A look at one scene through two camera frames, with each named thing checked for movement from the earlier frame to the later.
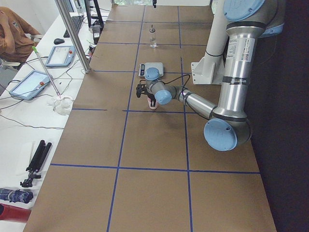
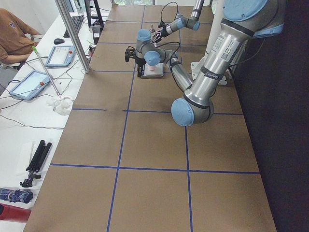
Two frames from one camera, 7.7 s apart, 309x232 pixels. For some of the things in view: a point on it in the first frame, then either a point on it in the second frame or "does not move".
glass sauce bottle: (152, 42) does not move
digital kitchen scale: (143, 67) does not move
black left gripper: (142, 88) to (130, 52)
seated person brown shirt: (17, 39) does not move
